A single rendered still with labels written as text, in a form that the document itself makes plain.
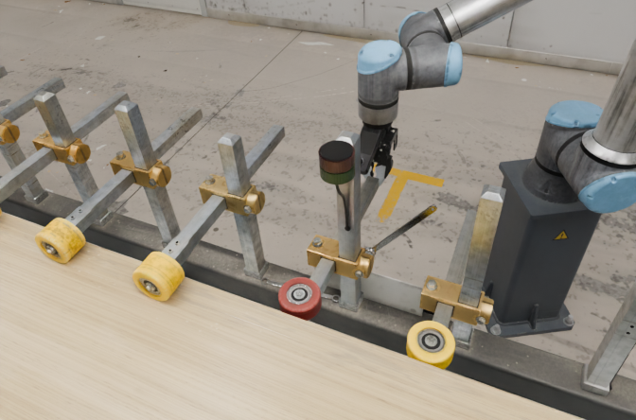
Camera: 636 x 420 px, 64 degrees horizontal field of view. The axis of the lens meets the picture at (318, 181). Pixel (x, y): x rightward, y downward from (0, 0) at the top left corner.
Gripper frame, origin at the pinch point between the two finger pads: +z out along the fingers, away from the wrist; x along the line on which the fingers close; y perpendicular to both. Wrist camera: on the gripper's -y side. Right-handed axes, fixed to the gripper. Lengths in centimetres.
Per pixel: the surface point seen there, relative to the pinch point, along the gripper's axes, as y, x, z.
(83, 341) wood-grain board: -65, 31, -9
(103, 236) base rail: -31, 67, 14
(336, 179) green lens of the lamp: -33.3, -5.2, -31.9
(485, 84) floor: 201, -3, 87
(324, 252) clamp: -28.0, 1.0, -4.9
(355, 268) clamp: -28.8, -6.3, -3.9
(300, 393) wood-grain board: -59, -9, -9
